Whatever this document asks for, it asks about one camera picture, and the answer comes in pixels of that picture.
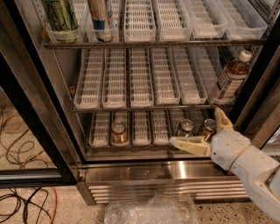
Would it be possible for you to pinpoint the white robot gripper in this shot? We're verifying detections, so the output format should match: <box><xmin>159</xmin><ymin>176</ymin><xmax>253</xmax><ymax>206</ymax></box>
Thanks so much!
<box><xmin>170</xmin><ymin>108</ymin><xmax>251</xmax><ymax>171</ymax></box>

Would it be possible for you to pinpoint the redbull can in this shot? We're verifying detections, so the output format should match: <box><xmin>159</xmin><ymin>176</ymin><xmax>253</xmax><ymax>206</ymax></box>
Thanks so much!
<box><xmin>87</xmin><ymin>0</ymin><xmax>116</xmax><ymax>42</ymax></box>

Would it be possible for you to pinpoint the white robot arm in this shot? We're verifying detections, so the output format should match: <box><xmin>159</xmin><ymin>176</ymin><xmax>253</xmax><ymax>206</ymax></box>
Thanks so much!
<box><xmin>170</xmin><ymin>108</ymin><xmax>280</xmax><ymax>222</ymax></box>

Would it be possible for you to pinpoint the copper can bottom right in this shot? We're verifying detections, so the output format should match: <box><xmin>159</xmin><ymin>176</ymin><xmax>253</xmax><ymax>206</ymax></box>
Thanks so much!
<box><xmin>197</xmin><ymin>118</ymin><xmax>216</xmax><ymax>142</ymax></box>

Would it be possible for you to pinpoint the copper can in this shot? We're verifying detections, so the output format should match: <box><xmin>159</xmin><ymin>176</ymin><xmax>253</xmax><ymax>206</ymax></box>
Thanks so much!
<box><xmin>111</xmin><ymin>122</ymin><xmax>127</xmax><ymax>144</ymax></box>
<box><xmin>197</xmin><ymin>118</ymin><xmax>216</xmax><ymax>142</ymax></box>

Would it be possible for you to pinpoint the silver green can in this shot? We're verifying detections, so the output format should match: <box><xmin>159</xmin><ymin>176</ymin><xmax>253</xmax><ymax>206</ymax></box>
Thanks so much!
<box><xmin>176</xmin><ymin>119</ymin><xmax>194</xmax><ymax>137</ymax></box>

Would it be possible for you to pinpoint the right glass fridge door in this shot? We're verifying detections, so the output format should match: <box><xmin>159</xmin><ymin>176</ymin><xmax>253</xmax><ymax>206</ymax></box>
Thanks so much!
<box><xmin>246</xmin><ymin>53</ymin><xmax>280</xmax><ymax>157</ymax></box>

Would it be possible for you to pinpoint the copper can bottom left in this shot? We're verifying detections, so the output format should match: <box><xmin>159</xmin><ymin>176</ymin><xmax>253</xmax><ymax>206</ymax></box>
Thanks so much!
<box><xmin>111</xmin><ymin>122</ymin><xmax>127</xmax><ymax>144</ymax></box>

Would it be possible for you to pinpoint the open glass fridge door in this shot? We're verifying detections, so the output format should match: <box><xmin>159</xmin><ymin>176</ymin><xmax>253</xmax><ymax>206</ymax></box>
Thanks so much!
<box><xmin>0</xmin><ymin>0</ymin><xmax>80</xmax><ymax>188</ymax></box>

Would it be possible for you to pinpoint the green drink can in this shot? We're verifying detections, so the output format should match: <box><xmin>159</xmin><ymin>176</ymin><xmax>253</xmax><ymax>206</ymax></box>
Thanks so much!
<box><xmin>42</xmin><ymin>0</ymin><xmax>79</xmax><ymax>32</ymax></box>

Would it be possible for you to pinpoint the brown tea bottle white cap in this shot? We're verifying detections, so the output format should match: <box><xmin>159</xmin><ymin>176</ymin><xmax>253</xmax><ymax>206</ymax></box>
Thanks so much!
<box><xmin>212</xmin><ymin>50</ymin><xmax>252</xmax><ymax>100</ymax></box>

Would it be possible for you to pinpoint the clear plastic container on floor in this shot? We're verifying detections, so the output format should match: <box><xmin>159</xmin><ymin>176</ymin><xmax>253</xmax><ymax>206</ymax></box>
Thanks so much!
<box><xmin>104</xmin><ymin>193</ymin><xmax>200</xmax><ymax>224</ymax></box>

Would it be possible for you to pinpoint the black cable on floor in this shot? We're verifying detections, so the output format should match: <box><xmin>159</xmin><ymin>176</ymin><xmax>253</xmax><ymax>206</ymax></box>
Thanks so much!
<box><xmin>0</xmin><ymin>104</ymin><xmax>53</xmax><ymax>224</ymax></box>

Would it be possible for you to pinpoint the orange cable on floor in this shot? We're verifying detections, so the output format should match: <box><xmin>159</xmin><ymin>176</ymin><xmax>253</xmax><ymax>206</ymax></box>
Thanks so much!
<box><xmin>0</xmin><ymin>112</ymin><xmax>59</xmax><ymax>224</ymax></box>

